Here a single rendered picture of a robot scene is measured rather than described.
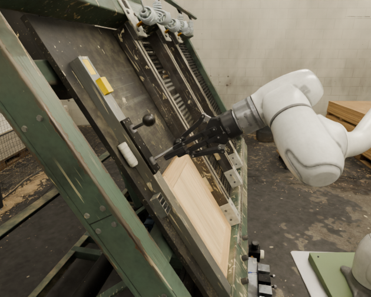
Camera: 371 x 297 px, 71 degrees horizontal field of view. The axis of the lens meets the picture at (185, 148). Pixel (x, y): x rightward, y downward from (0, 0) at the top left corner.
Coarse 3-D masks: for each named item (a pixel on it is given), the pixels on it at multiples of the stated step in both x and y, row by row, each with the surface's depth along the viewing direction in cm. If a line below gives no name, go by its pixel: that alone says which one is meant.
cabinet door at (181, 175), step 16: (176, 160) 110; (176, 176) 104; (192, 176) 119; (176, 192) 98; (192, 192) 111; (208, 192) 127; (192, 208) 104; (208, 208) 119; (208, 224) 112; (224, 224) 128; (208, 240) 105; (224, 240) 118; (224, 256) 111; (224, 272) 104
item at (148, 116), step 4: (144, 116) 74; (148, 116) 74; (152, 116) 74; (144, 120) 74; (148, 120) 73; (152, 120) 74; (140, 124) 78; (144, 124) 75; (148, 124) 74; (152, 124) 74; (132, 128) 82; (136, 128) 81; (132, 132) 82
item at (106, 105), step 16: (80, 64) 77; (80, 80) 79; (96, 96) 79; (112, 112) 80; (112, 128) 82; (128, 144) 82; (144, 176) 85; (160, 176) 88; (176, 208) 88; (176, 224) 89; (192, 224) 93; (192, 240) 90; (208, 256) 93; (208, 272) 93; (224, 288) 94
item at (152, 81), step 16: (128, 16) 109; (128, 32) 113; (144, 32) 117; (128, 48) 115; (144, 64) 116; (144, 80) 118; (160, 80) 121; (160, 96) 119; (160, 112) 122; (176, 112) 120; (176, 128) 123; (192, 144) 124; (192, 160) 126; (208, 176) 127; (224, 192) 133; (224, 208) 131
